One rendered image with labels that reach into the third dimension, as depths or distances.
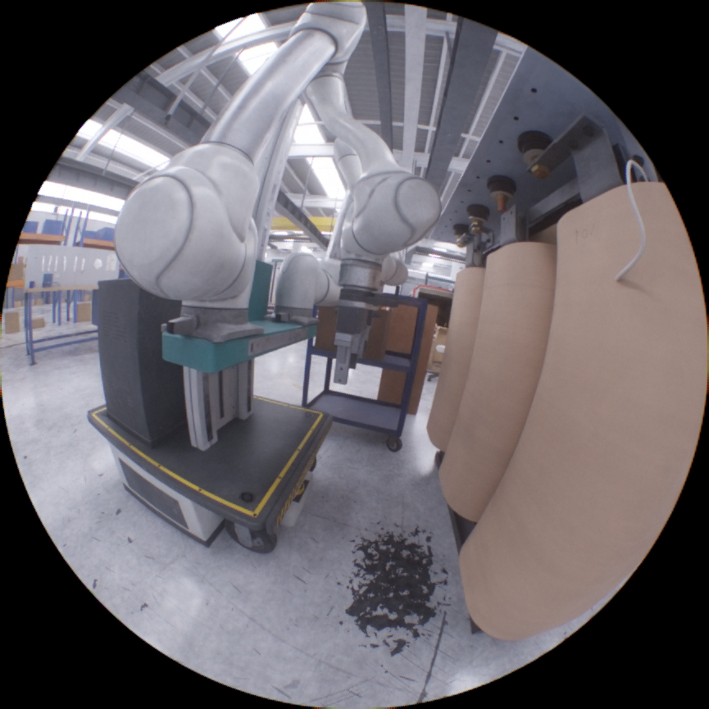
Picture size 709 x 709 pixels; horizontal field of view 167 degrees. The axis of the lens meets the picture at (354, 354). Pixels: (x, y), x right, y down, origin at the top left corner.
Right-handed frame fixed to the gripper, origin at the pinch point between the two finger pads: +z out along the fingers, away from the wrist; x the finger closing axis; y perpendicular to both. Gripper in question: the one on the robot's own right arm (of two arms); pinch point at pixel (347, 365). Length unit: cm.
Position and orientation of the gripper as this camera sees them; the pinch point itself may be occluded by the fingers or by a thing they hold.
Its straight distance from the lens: 54.5
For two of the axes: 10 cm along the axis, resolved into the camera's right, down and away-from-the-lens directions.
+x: -1.4, 1.7, -9.8
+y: -9.8, -1.6, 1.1
